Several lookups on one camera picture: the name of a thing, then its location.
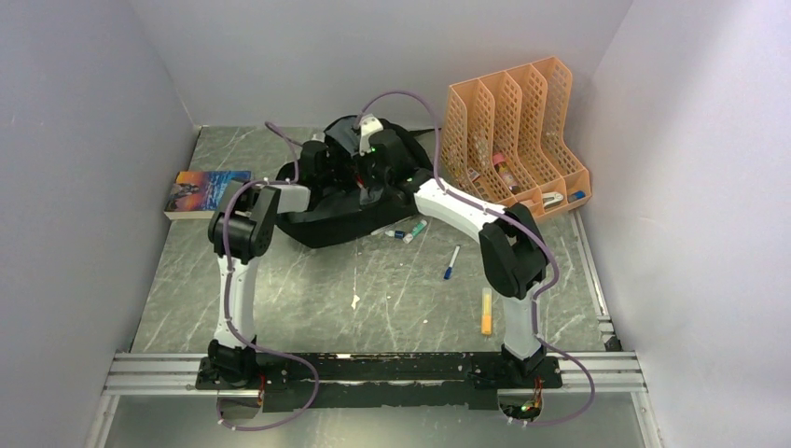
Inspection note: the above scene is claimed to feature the black student backpack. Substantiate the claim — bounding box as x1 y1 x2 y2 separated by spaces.
276 116 433 248

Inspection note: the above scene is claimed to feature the blue orange paperback book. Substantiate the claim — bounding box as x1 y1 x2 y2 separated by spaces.
164 171 252 220

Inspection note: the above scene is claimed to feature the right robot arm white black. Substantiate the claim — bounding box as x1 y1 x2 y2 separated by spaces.
353 125 549 386

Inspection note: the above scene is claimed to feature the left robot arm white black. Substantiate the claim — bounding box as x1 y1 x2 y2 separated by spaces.
208 135 367 388

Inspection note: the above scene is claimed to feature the thin white pen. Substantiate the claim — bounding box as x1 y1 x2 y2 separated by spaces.
369 217 411 236

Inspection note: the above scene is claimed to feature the green capped white marker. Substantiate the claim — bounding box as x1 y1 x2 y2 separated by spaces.
403 219 428 244

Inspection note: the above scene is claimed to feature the blue white marker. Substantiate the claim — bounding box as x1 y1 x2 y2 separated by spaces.
385 230 406 239

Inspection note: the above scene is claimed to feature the pink capped bottle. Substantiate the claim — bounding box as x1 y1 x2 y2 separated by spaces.
492 153 520 195

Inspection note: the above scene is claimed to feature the orange plastic file organizer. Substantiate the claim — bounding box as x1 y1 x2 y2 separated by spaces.
440 56 592 220

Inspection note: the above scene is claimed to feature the blue capped white pen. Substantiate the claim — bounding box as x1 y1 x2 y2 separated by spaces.
443 245 461 280

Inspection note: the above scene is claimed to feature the yellow highlighter marker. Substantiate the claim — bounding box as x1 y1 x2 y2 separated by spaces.
480 287 493 336

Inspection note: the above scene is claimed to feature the silver stapler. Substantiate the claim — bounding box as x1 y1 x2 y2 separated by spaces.
542 191 564 210

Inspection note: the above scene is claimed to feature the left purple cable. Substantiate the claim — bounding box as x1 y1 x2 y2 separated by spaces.
215 121 321 432

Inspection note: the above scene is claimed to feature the purple cable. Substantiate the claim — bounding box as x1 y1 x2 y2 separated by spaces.
353 91 596 427
215 121 321 432

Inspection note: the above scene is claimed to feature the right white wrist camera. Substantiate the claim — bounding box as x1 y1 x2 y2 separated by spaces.
358 114 384 156

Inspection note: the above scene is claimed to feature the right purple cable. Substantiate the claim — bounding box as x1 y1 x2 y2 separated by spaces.
353 91 596 427

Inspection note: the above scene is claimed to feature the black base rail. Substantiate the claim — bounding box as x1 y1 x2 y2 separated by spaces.
194 352 563 413

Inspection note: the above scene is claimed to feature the aluminium frame rail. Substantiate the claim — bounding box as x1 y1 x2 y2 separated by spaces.
102 352 647 398

